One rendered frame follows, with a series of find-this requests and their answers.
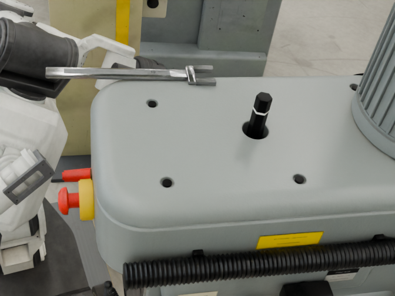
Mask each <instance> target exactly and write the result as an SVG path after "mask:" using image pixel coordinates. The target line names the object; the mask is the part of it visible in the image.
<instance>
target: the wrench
mask: <svg viewBox="0 0 395 296"><path fill-rule="evenodd" d="M195 73H213V66H210V65H194V66H186V67H185V69H129V68H70V67H46V72H45V77H46V78H47V79H120V80H188V85H196V86H216V79H215V78H196V77H195Z"/></svg>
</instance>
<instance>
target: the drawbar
mask: <svg viewBox="0 0 395 296"><path fill-rule="evenodd" d="M272 100H273V98H272V97H271V95H270V94H269V93H265V92H260V93H259V94H257V95H256V99H255V103H254V106H253V107H254V109H255V110H256V112H258V113H264V114H265V113H267V112H268V111H269V110H270V106H271V103H272ZM268 114H269V113H267V114H266V115H264V116H263V115H258V114H256V113H255V111H254V110H252V114H251V117H250V122H249V125H248V128H247V133H246V136H248V137H249V138H252V139H258V140H259V139H261V138H262V134H263V130H264V127H265V124H266V120H267V116H268Z"/></svg>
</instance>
